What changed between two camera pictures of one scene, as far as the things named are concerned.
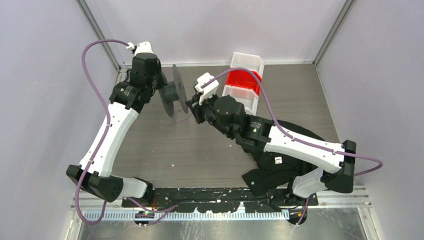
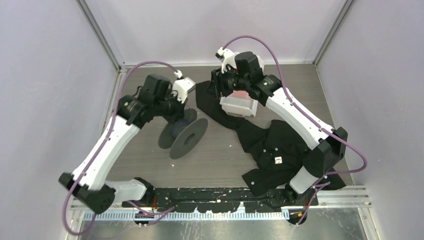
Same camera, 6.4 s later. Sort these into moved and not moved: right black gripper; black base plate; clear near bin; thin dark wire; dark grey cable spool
Moved: dark grey cable spool; right black gripper; thin dark wire
Not moved: clear near bin; black base plate
